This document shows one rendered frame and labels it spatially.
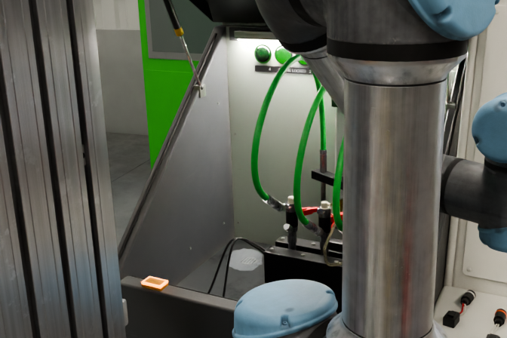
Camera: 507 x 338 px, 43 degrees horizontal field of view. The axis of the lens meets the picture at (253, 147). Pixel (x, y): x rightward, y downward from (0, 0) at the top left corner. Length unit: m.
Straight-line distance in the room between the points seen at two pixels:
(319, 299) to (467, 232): 0.68
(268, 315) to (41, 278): 0.26
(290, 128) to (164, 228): 0.44
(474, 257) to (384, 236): 0.82
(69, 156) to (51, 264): 0.09
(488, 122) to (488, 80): 0.58
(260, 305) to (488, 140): 0.32
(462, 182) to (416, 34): 0.36
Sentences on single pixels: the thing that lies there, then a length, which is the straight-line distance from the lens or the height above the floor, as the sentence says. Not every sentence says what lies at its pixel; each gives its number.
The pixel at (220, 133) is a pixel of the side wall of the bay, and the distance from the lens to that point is 1.79.
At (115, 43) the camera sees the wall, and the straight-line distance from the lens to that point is 6.28.
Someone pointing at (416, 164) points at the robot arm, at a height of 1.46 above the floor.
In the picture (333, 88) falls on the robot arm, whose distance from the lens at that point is 0.71.
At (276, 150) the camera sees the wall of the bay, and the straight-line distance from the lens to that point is 1.78.
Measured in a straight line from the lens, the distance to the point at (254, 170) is 1.28.
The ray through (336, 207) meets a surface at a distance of 1.27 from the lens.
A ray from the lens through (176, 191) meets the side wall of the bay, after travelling 1.63.
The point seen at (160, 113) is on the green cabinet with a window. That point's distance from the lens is 4.57.
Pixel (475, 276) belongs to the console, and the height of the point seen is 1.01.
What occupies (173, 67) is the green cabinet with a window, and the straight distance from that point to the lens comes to 4.44.
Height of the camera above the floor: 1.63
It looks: 17 degrees down
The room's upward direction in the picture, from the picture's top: 2 degrees counter-clockwise
